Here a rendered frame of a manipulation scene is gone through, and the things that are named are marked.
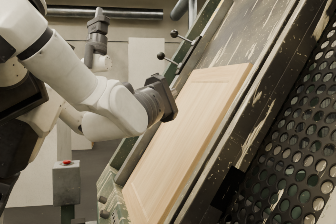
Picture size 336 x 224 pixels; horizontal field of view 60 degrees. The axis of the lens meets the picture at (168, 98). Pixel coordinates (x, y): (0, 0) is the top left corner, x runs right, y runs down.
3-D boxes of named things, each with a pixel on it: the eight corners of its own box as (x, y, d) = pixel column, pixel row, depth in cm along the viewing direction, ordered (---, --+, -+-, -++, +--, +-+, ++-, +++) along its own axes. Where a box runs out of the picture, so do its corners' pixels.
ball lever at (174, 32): (194, 49, 132) (169, 37, 135) (198, 42, 132) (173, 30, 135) (193, 46, 128) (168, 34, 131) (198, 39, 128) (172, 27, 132)
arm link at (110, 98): (144, 142, 54) (99, 97, 46) (108, 147, 58) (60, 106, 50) (153, 114, 58) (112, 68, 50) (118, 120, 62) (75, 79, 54)
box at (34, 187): (26, 180, 395) (23, 50, 387) (72, 178, 405) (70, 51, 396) (-2, 208, 307) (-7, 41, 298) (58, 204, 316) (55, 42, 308)
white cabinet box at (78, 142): (65, 145, 617) (65, 111, 613) (93, 144, 626) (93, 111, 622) (61, 150, 572) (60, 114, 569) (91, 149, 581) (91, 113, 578)
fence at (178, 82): (122, 182, 127) (114, 178, 126) (228, 4, 136) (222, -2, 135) (123, 186, 122) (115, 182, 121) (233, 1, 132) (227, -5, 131)
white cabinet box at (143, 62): (128, 155, 536) (128, 42, 526) (160, 153, 545) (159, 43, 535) (129, 163, 477) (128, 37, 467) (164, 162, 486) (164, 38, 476)
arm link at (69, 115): (96, 149, 116) (54, 111, 106) (85, 143, 126) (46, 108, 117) (115, 127, 120) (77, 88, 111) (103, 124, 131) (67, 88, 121)
